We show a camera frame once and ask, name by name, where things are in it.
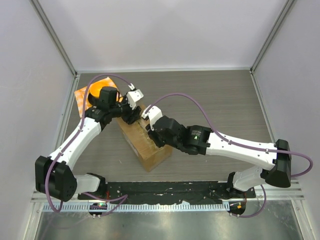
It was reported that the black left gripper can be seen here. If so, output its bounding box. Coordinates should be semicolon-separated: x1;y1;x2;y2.
109;93;141;125

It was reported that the brown cardboard express box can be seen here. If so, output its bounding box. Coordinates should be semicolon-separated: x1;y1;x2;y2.
116;117;173;172

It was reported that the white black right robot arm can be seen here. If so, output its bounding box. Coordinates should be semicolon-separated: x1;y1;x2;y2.
145;116;292;198

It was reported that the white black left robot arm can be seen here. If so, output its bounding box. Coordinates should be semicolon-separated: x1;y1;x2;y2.
35;86;144;202

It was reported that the orange bowl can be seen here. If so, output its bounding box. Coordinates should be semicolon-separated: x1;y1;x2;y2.
89;82;104;98

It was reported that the orange patterned cloth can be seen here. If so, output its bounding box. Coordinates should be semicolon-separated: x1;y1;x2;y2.
74;77;118;118

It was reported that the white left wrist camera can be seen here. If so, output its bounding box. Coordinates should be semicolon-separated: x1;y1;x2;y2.
126;83;144;110

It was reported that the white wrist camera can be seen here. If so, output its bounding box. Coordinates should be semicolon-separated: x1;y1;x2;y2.
126;83;144;110
141;105;163;126

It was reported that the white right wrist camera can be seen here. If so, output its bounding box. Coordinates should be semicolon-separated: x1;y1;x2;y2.
141;105;163;126

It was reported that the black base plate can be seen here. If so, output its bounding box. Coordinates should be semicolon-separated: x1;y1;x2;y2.
77;180;256;206

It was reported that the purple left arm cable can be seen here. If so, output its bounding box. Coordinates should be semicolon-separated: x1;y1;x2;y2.
44;74;133;218

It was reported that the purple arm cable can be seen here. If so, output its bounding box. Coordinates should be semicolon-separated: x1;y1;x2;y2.
146;92;314;218
44;74;133;218

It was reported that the aluminium frame rail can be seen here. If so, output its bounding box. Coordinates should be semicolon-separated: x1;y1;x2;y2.
29;0;78;78

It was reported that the slotted cable duct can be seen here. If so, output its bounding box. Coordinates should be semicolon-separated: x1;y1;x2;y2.
42;201;230;212

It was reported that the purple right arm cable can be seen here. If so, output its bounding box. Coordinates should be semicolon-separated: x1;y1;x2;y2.
146;92;314;218

